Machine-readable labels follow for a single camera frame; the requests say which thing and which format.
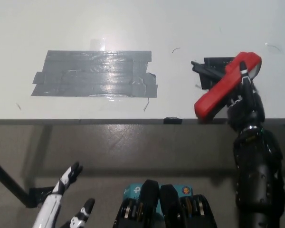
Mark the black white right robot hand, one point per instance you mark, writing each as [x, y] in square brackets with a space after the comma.
[247, 109]

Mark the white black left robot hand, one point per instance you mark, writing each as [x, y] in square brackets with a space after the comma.
[50, 209]

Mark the red black digital multimeter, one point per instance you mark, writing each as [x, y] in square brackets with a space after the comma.
[218, 95]

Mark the black table leg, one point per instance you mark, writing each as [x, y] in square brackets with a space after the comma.
[9, 184]

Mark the black tape patch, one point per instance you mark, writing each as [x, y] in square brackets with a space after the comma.
[206, 83]

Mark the small black tape strip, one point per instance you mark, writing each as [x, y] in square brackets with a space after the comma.
[172, 121]

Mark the grey duct tape patch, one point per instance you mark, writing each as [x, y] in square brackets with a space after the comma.
[95, 74]

